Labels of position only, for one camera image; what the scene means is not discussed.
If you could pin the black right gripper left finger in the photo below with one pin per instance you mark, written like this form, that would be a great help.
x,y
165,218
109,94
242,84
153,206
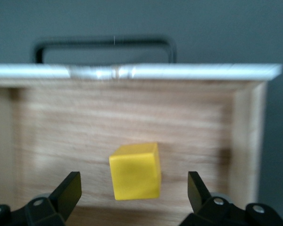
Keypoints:
x,y
61,202

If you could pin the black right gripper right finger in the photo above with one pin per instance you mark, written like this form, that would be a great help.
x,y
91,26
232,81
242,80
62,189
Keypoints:
x,y
202,207

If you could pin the yellow cube block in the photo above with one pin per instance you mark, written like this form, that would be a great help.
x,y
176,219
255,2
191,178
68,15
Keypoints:
x,y
134,174

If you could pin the white-fronted wooden drawer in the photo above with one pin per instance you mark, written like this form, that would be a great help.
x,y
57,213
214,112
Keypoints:
x,y
132,117

